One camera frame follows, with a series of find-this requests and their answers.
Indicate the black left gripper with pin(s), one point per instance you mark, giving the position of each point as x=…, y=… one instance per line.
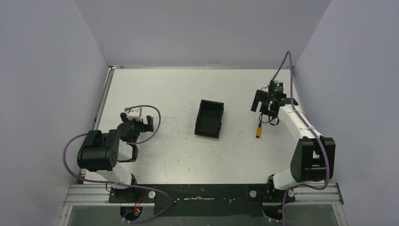
x=142, y=124

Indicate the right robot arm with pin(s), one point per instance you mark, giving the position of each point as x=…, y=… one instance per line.
x=314, y=154

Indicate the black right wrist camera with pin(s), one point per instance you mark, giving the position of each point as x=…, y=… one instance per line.
x=276, y=88

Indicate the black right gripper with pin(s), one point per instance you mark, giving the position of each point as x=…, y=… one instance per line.
x=259, y=98

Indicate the black plastic bin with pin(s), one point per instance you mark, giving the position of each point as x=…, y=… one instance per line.
x=209, y=119

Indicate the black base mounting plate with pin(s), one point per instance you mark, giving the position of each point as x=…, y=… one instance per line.
x=203, y=200

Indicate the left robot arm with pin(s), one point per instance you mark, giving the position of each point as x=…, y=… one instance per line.
x=103, y=153

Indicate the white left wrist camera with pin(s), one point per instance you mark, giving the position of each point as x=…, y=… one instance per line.
x=134, y=114

